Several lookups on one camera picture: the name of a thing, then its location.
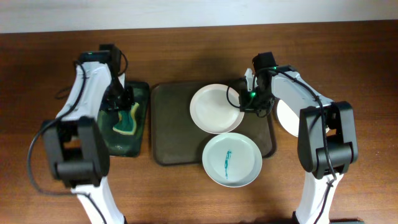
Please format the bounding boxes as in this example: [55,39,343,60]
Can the pale green plate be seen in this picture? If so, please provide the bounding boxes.
[202,133,262,188]

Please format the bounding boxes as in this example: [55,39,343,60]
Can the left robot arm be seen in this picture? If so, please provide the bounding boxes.
[39,44,134,223]

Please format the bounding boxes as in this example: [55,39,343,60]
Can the black water tray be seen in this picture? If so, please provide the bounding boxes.
[98,81,150,157]

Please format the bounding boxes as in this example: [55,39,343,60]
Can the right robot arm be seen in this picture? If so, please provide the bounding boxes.
[239,52,358,223]

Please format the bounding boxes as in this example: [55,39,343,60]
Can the brown serving tray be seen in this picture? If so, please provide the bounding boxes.
[150,82,277,166]

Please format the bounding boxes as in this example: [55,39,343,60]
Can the white plate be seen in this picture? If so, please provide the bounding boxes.
[190,84,244,134]
[276,99,319,137]

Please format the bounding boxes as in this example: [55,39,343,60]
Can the green yellow sponge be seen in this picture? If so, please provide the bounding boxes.
[113,103,139,136]

